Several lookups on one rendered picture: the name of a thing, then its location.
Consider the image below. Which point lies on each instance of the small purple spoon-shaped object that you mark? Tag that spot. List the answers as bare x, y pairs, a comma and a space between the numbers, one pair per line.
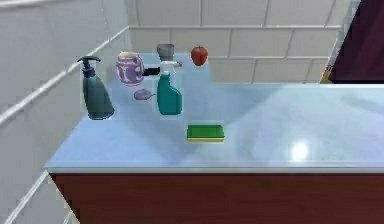
142, 94

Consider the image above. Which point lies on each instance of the grey cup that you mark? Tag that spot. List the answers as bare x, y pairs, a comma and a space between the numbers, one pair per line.
165, 51

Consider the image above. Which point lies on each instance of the red apple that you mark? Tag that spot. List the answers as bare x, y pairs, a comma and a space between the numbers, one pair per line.
199, 55

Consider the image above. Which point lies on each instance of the purple patterned vase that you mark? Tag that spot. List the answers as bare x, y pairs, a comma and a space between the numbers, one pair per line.
129, 69

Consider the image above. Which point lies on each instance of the teal spray bottle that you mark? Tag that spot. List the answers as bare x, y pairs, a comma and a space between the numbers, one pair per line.
168, 95

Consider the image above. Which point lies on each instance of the green and yellow sponge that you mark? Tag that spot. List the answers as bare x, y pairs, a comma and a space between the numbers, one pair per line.
205, 132

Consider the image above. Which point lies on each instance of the red-brown counter cabinet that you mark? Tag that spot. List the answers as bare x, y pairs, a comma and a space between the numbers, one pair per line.
220, 196

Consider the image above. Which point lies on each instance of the dark teal soap pump bottle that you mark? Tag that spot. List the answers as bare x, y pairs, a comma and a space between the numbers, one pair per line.
96, 93

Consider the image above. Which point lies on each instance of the dark red wall cupboard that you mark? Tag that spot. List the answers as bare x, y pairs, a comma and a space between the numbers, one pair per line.
361, 43

